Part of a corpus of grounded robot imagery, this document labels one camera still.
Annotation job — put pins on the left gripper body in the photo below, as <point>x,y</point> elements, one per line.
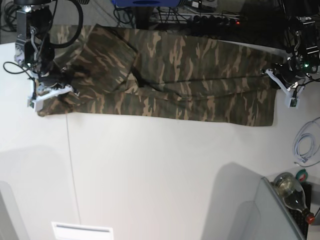
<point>287,74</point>

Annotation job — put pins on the blue box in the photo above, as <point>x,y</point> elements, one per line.
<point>149,3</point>

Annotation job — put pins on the camouflage t-shirt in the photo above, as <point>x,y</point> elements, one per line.
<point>125,71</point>

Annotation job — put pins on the clear glass bottle red cap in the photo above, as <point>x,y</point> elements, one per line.
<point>293,195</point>

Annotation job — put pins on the green tape roll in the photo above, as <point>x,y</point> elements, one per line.
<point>302,175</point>

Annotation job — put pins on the black power strip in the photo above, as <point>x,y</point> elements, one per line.
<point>213,20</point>

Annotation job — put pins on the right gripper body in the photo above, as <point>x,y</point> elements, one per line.
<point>56,79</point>

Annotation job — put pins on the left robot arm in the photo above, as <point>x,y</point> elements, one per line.
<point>305,59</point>

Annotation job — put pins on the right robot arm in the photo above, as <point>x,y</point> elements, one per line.
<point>34,50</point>

